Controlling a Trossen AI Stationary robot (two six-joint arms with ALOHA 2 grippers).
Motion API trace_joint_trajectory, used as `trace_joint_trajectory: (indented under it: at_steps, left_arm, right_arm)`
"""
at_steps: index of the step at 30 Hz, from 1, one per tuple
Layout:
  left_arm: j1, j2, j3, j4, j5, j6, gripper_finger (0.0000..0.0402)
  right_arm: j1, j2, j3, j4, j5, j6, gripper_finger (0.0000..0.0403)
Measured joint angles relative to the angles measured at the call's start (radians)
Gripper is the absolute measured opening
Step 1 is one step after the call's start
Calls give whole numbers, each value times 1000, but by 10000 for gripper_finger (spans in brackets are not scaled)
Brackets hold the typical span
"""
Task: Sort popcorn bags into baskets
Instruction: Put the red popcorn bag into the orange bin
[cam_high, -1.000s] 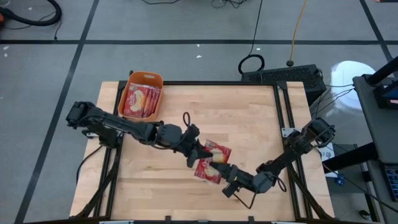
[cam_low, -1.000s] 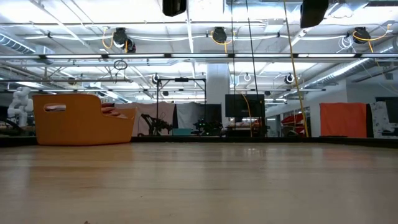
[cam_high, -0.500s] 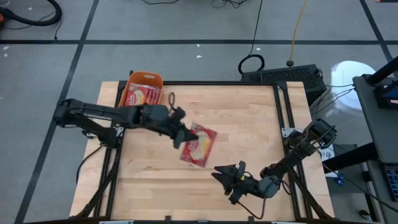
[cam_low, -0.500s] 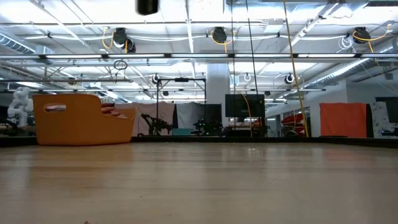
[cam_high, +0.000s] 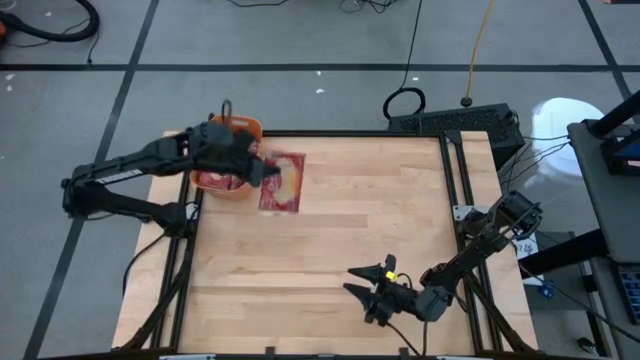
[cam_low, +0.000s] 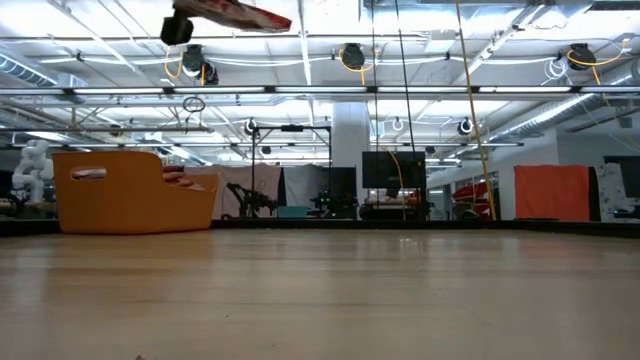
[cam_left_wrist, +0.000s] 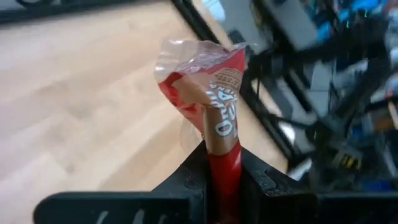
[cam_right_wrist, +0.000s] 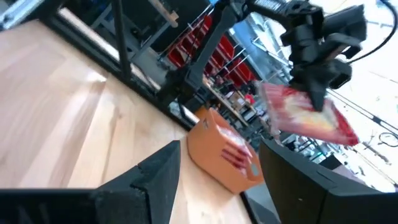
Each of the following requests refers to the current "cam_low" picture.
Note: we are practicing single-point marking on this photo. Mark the red board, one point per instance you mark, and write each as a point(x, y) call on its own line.
point(552, 192)

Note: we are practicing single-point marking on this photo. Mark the teal box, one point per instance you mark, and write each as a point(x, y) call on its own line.
point(292, 212)

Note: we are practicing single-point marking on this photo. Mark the orange plastic basket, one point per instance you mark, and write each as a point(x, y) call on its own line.
point(135, 200)

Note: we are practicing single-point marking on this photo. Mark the white square pillar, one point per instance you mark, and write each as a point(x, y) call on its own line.
point(351, 145)

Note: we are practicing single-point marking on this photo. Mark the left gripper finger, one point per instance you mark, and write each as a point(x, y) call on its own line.
point(176, 30)

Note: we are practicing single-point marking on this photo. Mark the black monitor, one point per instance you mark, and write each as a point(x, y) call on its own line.
point(394, 170)

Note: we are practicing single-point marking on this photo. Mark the white curtain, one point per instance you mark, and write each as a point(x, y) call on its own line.
point(250, 182)

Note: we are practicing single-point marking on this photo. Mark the black aluminium table frame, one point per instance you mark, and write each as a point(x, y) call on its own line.
point(350, 225)

